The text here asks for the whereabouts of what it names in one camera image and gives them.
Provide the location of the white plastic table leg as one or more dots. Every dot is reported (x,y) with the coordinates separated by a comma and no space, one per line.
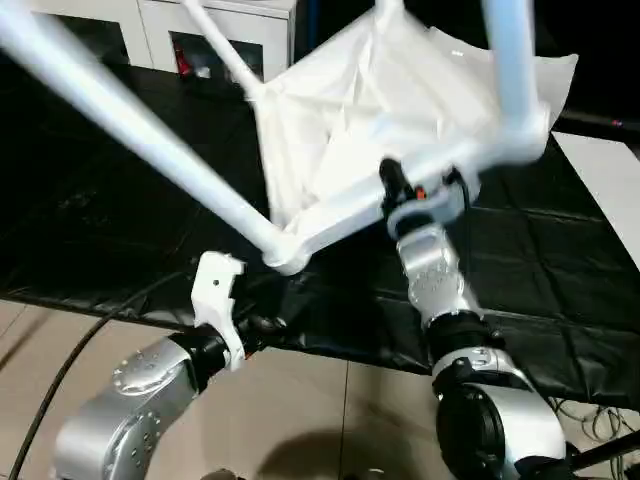
(515,65)
(125,120)
(220,45)

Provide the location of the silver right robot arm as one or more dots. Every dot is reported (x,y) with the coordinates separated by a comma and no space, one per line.
(450,310)

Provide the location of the black table mat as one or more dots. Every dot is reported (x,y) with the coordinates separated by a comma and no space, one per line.
(125,225)

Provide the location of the grey cushion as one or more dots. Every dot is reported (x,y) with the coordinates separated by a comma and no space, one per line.
(560,85)

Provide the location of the black couch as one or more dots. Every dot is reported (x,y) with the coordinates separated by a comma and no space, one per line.
(575,30)

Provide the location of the white cabinet with glass doors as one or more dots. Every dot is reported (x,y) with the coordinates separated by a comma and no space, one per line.
(150,25)

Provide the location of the black stand bar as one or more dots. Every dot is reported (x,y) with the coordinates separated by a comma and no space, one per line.
(610,447)

